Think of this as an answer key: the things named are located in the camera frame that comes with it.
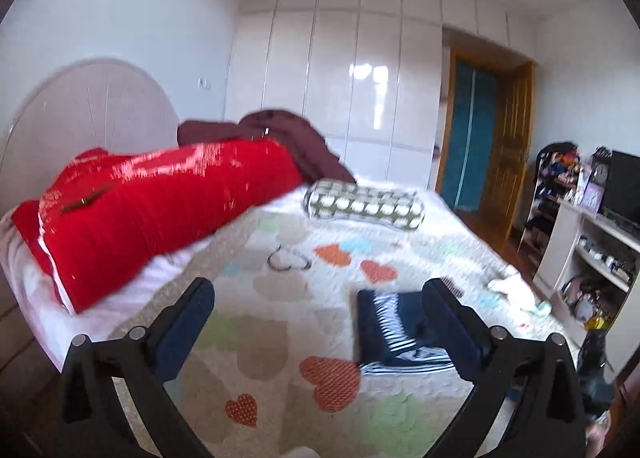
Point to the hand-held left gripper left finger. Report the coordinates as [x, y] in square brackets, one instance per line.
[184, 330]

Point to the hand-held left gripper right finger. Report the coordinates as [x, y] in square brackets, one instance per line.
[450, 333]

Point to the navy striped pants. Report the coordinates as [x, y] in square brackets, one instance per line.
[380, 328]

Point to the white crumpled cloth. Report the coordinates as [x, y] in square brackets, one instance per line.
[515, 288]

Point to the heart print bedspread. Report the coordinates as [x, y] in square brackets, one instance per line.
[270, 288]

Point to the red quilt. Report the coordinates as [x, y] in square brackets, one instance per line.
[165, 208]

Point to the white desk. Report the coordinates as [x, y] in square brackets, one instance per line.
[560, 238]

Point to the green white bolster pillow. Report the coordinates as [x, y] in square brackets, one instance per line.
[365, 205]

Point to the white bed sheet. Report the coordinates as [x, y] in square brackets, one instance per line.
[30, 288]

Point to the cluttered shelf rack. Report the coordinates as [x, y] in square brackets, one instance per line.
[550, 188]

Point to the wooden door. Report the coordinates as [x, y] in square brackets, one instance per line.
[510, 152]

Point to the teal door panel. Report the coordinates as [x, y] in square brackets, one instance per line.
[470, 137]

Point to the black monitor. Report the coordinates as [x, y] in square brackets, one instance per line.
[622, 182]

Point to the maroon cloth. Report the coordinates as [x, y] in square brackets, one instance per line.
[300, 137]

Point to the white round headboard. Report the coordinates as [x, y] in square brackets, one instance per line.
[100, 102]

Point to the white glossy wardrobe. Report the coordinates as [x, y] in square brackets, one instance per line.
[330, 87]

